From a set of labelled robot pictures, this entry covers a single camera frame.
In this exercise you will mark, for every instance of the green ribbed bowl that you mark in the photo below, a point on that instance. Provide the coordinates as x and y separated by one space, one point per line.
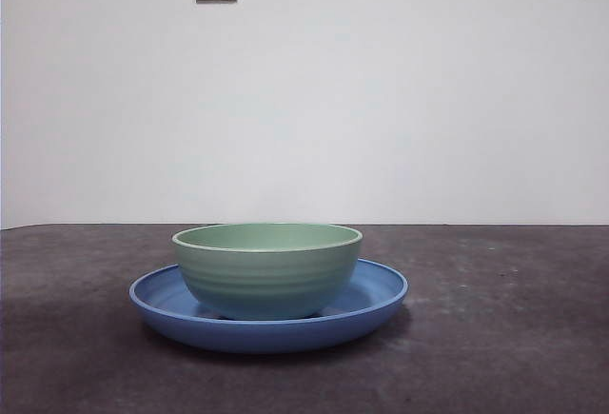
266 281

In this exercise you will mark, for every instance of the blue round plate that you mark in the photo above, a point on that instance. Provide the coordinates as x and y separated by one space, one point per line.
266 338

